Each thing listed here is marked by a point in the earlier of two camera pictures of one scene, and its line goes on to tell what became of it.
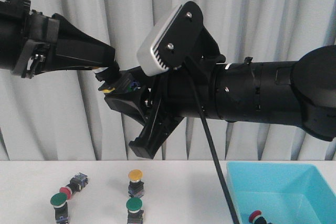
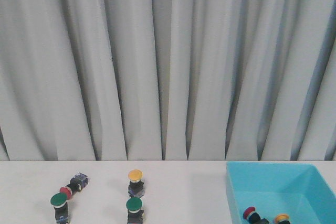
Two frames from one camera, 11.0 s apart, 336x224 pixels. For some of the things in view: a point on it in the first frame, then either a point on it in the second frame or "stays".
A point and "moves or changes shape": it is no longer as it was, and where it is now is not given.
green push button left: x=59 y=200 stays
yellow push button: x=136 y=185 stays
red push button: x=253 y=215 moves or changes shape
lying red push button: x=79 y=182 stays
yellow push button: x=107 y=90 to x=282 y=219
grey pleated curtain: x=62 y=115 stays
